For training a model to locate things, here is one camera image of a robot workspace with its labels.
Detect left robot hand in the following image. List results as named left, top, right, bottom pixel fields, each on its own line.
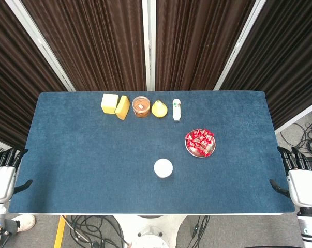
left=0, top=148, right=33, bottom=204

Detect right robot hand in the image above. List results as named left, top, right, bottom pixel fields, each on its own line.
left=269, top=146, right=312, bottom=207

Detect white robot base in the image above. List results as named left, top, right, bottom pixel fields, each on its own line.
left=111, top=214, right=187, bottom=248

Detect round metal plate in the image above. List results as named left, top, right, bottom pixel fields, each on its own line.
left=184, top=129, right=216, bottom=158

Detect white paper cup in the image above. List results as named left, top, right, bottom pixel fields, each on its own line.
left=153, top=158, right=174, bottom=179

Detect gray trouser leg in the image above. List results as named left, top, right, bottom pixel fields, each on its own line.
left=4, top=219, right=22, bottom=234

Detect white sneaker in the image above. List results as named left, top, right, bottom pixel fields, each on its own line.
left=12, top=214, right=37, bottom=233

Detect yellow floor tape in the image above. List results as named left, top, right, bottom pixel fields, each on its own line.
left=54, top=215, right=67, bottom=248

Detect blue table cloth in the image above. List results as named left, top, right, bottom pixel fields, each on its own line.
left=8, top=90, right=298, bottom=214

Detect brown fabric partition panel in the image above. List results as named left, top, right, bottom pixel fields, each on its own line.
left=148, top=0, right=257, bottom=91
left=21, top=0, right=149, bottom=91
left=214, top=0, right=312, bottom=135
left=0, top=0, right=76, bottom=156

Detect yellow sponge cube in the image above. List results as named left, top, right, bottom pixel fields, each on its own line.
left=100, top=93, right=120, bottom=115

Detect yellow rounded sponge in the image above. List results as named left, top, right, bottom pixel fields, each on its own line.
left=114, top=95, right=131, bottom=121

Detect small white bottle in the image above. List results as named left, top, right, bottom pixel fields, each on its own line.
left=172, top=98, right=182, bottom=122

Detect clear jar orange contents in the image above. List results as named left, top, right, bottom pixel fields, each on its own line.
left=131, top=96, right=151, bottom=118

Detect yellow pear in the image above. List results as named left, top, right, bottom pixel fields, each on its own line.
left=151, top=100, right=169, bottom=119

